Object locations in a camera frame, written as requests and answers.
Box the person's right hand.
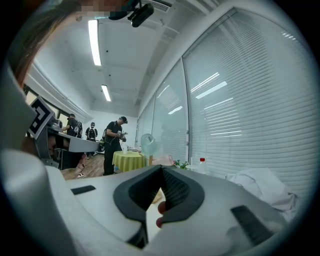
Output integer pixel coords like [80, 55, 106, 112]
[155, 200, 168, 229]

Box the long ceiling light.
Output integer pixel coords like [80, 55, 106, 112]
[87, 19, 102, 67]
[101, 84, 112, 102]

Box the ceiling air vent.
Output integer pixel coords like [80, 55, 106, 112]
[147, 0, 173, 12]

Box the round table with green cloth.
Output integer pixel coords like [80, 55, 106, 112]
[112, 150, 148, 173]

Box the pink cup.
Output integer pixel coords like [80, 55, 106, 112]
[158, 154, 176, 167]

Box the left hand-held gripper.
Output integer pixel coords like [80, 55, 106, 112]
[27, 96, 100, 170]

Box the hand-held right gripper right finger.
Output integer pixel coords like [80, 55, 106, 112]
[144, 164, 288, 254]

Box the glass partition with white blinds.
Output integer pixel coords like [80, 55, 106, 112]
[136, 7, 318, 196]

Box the red-capped plastic bottle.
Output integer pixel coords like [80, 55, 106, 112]
[197, 157, 207, 175]

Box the person's face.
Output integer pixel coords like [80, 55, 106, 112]
[79, 0, 131, 20]

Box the person's left hand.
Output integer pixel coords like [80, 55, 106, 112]
[74, 153, 88, 176]

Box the potted flower plant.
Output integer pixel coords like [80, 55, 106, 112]
[173, 159, 190, 170]

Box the teal textured cup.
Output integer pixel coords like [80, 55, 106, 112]
[140, 133, 162, 156]

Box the black head-worn camera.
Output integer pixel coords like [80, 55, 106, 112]
[127, 2, 155, 28]

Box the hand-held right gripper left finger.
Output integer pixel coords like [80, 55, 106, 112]
[47, 164, 163, 249]

